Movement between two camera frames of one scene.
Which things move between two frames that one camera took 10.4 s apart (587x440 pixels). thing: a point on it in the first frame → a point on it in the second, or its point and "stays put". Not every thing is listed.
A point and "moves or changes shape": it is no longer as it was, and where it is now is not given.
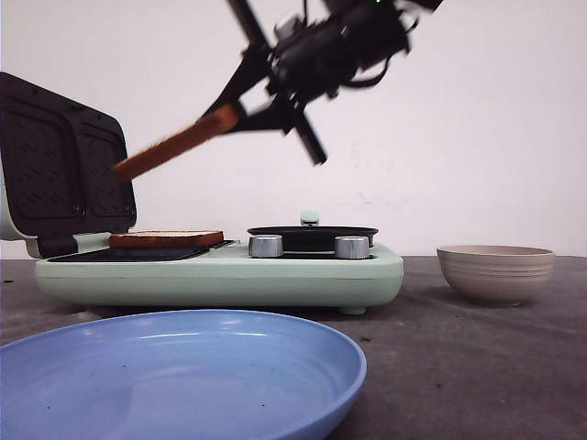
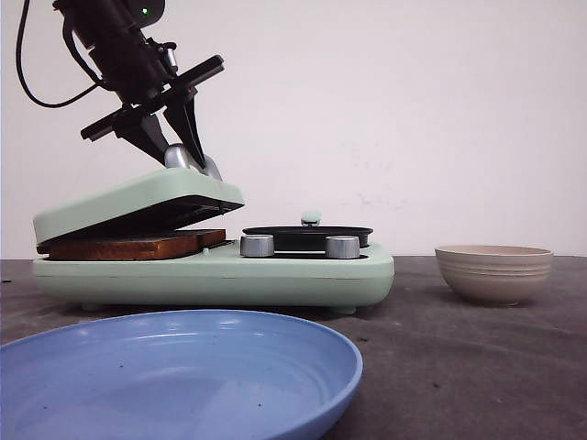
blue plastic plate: [182, 375] stays put
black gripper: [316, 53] → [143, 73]
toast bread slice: [216, 121] → [144, 247]
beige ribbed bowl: [502, 276] stays put
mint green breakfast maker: [67, 181] moves or changes shape
